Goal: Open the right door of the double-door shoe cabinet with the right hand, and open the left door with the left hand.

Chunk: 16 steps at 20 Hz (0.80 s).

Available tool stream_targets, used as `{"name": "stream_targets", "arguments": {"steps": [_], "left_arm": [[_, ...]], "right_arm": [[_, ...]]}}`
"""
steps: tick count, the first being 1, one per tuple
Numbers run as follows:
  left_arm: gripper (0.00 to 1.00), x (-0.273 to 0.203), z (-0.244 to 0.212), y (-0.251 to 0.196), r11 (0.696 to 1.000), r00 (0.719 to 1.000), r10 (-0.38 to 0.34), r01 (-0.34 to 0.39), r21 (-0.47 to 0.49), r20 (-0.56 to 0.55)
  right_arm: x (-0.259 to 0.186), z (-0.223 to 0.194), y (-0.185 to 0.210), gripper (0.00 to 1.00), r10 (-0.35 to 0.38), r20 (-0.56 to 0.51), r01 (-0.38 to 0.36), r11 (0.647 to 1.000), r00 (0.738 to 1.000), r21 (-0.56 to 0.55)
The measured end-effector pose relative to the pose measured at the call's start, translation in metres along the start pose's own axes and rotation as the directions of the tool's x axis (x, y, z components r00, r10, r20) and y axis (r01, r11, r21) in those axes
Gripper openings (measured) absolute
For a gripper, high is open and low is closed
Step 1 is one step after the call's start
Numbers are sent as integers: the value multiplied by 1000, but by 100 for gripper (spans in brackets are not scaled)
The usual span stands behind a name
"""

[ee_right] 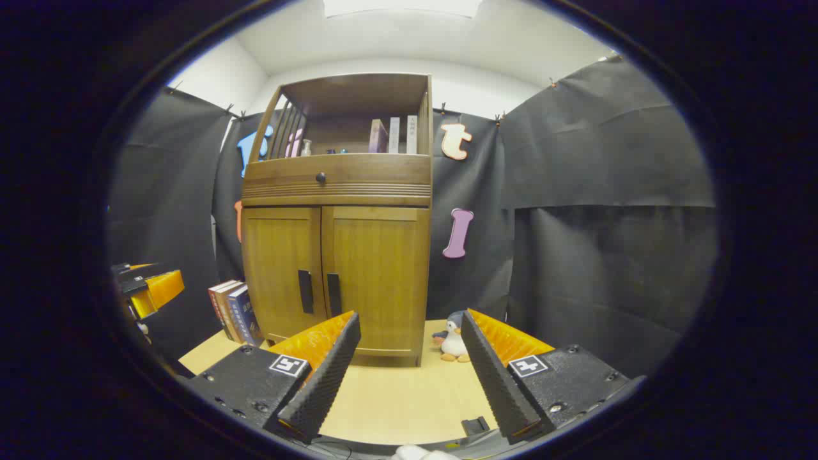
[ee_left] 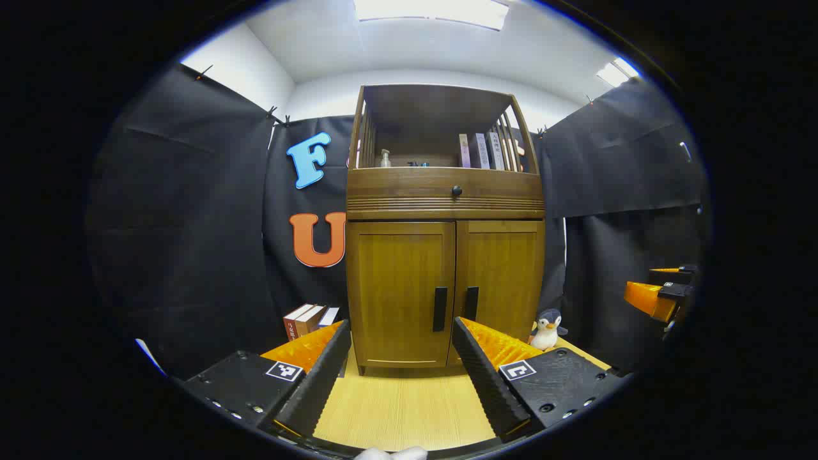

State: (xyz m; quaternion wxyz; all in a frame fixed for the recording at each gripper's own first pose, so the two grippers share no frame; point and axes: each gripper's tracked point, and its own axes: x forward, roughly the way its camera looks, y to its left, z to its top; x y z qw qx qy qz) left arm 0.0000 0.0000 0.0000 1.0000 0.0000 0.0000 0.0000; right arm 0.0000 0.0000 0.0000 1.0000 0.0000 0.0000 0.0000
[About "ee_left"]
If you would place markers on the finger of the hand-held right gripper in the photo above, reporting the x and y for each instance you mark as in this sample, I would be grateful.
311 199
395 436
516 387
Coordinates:
648 299
674 275

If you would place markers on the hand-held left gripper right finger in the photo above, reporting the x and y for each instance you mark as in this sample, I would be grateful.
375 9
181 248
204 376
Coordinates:
487 378

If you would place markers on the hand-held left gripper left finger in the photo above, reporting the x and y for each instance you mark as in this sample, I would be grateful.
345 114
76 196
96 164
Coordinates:
318 384

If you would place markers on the wooden cabinet door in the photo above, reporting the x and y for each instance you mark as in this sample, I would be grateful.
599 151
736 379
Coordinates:
508 275
393 287

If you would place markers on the wooden double-door shoe cabinet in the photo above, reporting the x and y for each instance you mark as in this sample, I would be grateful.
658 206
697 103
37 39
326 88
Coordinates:
409 191

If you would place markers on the wooden cabinet drawer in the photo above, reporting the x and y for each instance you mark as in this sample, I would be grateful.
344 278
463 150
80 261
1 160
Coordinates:
396 188

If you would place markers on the red-brown book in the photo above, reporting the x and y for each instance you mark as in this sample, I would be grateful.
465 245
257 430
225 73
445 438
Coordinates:
293 324

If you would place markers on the brown book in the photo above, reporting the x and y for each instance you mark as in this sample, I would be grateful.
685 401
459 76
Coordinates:
308 319

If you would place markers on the blue book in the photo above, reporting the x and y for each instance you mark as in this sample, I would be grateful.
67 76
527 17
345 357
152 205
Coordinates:
329 316

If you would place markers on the penguin plush toy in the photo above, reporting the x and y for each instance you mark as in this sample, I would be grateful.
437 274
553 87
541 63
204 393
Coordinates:
547 332

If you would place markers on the small ceiling light panel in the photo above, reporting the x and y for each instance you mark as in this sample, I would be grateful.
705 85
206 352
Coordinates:
617 71

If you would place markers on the small clear pump bottle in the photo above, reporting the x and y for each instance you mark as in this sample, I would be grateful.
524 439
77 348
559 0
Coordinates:
385 160

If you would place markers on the large ceiling light panel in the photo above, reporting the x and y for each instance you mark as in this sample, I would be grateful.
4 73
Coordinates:
434 9

